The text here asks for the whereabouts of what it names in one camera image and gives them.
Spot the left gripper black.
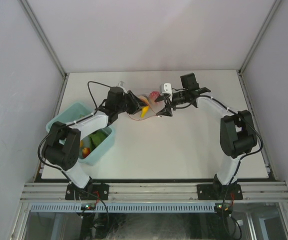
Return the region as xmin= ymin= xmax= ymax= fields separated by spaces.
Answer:
xmin=116 ymin=91 xmax=148 ymax=116

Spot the clear zip top bag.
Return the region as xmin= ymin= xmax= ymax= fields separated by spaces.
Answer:
xmin=128 ymin=90 xmax=164 ymax=121

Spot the fake green vegetable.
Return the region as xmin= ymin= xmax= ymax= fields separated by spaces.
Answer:
xmin=89 ymin=130 xmax=108 ymax=148

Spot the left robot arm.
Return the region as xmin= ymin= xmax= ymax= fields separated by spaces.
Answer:
xmin=37 ymin=86 xmax=147 ymax=200

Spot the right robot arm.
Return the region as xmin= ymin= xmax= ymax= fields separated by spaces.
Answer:
xmin=155 ymin=73 xmax=263 ymax=200

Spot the fake red yellow apple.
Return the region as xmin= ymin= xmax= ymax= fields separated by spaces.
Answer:
xmin=149 ymin=91 xmax=160 ymax=104

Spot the fake small peach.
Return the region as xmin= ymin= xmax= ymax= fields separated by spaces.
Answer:
xmin=82 ymin=147 xmax=91 ymax=159

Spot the teal plastic bin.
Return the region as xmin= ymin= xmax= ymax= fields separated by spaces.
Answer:
xmin=46 ymin=101 xmax=115 ymax=166

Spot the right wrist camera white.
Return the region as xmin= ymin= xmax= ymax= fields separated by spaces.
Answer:
xmin=160 ymin=83 xmax=172 ymax=96

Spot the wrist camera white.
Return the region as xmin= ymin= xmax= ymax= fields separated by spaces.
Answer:
xmin=160 ymin=83 xmax=172 ymax=96
xmin=117 ymin=81 xmax=128 ymax=93

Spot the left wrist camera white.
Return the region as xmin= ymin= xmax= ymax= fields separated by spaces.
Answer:
xmin=117 ymin=81 xmax=128 ymax=93

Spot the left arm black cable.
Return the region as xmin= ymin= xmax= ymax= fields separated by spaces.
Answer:
xmin=87 ymin=80 xmax=112 ymax=111

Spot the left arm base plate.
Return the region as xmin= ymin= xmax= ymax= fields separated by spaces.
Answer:
xmin=65 ymin=183 xmax=109 ymax=201

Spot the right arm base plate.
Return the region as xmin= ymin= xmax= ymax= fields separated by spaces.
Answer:
xmin=197 ymin=184 xmax=243 ymax=200

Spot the blue slotted cable duct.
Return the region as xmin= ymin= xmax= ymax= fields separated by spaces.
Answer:
xmin=30 ymin=202 xmax=216 ymax=213

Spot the aluminium rail frame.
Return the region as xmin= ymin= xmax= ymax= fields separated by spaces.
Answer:
xmin=20 ymin=181 xmax=288 ymax=203

